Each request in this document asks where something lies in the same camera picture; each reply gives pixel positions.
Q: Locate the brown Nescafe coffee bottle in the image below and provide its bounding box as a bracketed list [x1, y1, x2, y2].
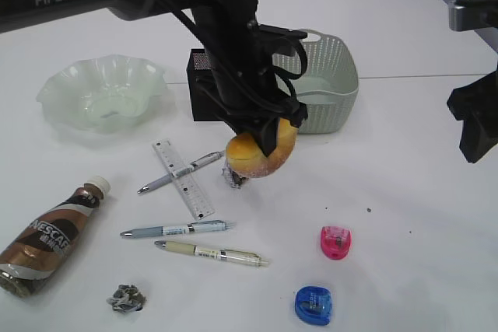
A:
[1, 176, 110, 298]

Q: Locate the blue grip pen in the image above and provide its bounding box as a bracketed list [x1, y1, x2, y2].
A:
[120, 220, 236, 239]

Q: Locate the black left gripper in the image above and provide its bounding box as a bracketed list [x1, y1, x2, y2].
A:
[192, 5, 308, 156]

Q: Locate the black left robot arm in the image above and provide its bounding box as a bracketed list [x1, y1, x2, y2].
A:
[1, 0, 307, 155]

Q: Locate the beige grip pen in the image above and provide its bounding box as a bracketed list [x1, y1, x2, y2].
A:
[154, 240, 269, 267]

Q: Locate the golden bread roll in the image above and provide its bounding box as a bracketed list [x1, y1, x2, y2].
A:
[226, 118, 298, 178]

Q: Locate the green plastic basket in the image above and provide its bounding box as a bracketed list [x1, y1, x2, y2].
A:
[293, 30, 359, 135]

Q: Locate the black mesh pen holder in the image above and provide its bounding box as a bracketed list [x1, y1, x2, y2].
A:
[187, 48, 225, 122]

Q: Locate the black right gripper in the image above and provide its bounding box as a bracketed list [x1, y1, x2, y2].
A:
[447, 70, 497, 163]

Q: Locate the pale green glass plate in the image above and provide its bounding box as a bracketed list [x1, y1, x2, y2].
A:
[36, 54, 167, 134]

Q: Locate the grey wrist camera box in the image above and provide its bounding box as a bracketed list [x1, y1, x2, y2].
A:
[448, 0, 497, 32]

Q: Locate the clear plastic ruler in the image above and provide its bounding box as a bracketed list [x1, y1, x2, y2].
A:
[153, 139, 215, 221]

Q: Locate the pink pencil sharpener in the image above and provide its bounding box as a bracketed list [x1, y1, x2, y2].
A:
[320, 226, 352, 260]

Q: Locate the grey pen across ruler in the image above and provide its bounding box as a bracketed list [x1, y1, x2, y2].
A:
[137, 151, 225, 194]

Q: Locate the blue pencil sharpener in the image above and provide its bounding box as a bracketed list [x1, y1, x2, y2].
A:
[294, 286, 333, 326]

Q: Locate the paper ball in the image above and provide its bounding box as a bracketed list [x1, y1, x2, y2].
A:
[222, 166, 249, 189]
[106, 285, 146, 314]

